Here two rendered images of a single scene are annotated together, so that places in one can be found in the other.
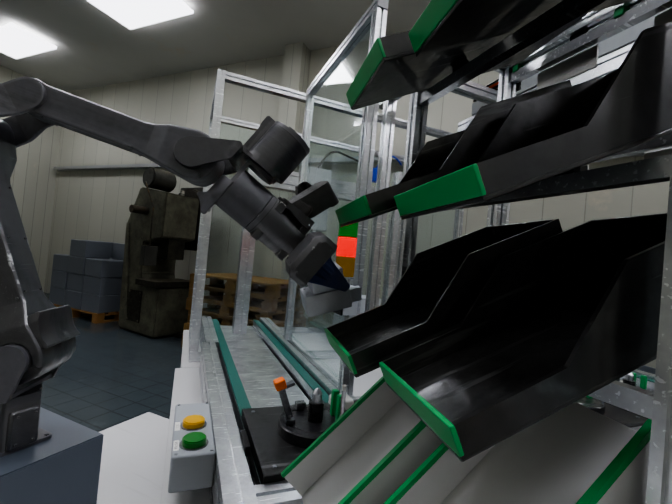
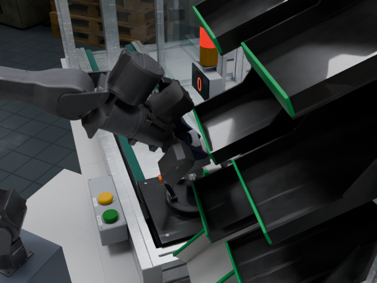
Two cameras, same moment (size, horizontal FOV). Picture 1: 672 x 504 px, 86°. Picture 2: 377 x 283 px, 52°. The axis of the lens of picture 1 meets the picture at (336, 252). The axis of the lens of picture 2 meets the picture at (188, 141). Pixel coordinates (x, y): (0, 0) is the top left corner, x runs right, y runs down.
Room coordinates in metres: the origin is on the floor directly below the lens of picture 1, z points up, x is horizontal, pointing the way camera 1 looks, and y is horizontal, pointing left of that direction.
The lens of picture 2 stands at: (-0.07, -0.01, 1.68)
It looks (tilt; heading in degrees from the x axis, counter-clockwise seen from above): 35 degrees down; 2
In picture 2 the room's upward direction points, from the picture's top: straight up
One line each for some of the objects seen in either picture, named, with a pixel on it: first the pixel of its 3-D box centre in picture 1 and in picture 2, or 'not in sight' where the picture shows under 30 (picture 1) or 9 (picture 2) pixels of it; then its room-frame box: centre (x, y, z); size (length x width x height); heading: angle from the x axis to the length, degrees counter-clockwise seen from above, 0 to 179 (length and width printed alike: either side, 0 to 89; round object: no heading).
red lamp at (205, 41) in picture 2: (346, 247); (209, 35); (0.92, -0.03, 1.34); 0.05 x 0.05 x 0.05
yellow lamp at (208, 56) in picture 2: (345, 266); (208, 54); (0.92, -0.03, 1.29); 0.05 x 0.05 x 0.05
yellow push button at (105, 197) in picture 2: (193, 424); (105, 199); (0.69, 0.24, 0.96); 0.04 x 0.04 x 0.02
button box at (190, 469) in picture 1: (192, 440); (106, 207); (0.69, 0.24, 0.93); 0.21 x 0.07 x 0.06; 22
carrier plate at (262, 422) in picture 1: (313, 434); (192, 200); (0.70, 0.01, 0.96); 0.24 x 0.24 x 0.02; 22
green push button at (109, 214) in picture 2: (194, 442); (110, 217); (0.63, 0.22, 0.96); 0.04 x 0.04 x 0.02
